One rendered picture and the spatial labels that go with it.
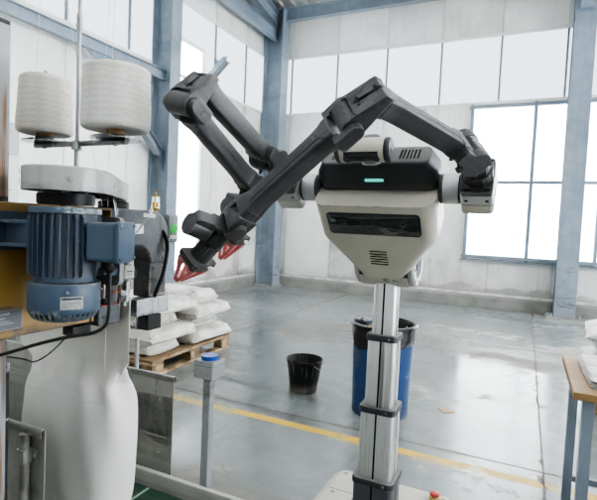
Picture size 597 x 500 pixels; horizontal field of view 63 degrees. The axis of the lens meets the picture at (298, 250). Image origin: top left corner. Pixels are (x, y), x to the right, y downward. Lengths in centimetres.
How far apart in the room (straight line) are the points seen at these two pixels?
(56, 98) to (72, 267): 52
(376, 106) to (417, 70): 871
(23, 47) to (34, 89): 498
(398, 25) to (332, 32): 131
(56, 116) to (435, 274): 827
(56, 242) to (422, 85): 888
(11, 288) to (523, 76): 889
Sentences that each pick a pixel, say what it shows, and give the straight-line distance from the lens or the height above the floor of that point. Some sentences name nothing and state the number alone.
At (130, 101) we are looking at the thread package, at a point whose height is 159.
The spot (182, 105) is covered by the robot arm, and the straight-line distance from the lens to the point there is 122.
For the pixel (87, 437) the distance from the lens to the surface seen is 163.
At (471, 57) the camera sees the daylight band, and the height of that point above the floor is 440.
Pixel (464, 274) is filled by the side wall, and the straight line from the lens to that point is 916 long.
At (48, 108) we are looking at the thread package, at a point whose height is 159.
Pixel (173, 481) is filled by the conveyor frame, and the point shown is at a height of 41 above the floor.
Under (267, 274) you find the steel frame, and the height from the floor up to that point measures 25.
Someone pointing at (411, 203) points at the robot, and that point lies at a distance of 146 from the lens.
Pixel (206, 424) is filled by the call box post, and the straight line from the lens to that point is 180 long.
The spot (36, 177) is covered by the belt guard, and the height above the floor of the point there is 139.
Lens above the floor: 132
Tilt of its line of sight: 3 degrees down
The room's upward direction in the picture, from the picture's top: 3 degrees clockwise
